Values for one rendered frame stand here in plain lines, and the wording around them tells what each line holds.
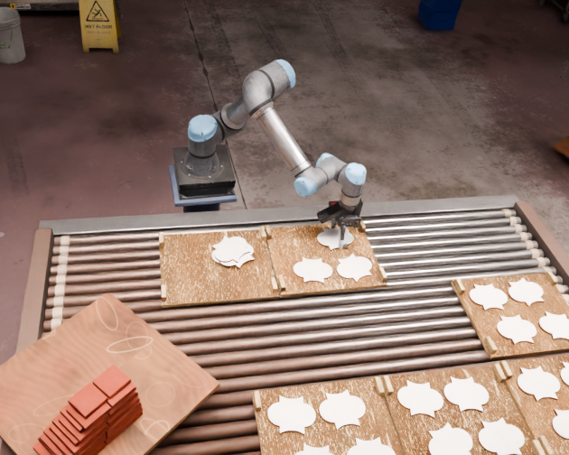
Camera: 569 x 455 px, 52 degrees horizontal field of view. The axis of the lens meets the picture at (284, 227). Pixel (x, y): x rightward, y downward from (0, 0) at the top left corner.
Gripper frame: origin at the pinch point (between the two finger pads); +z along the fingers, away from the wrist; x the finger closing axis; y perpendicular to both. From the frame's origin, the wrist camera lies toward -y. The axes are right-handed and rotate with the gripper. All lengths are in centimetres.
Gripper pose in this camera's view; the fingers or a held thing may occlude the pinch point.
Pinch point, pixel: (335, 238)
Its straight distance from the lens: 234.7
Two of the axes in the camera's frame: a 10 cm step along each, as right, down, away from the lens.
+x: -2.0, -6.9, 7.0
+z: -1.1, 7.2, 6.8
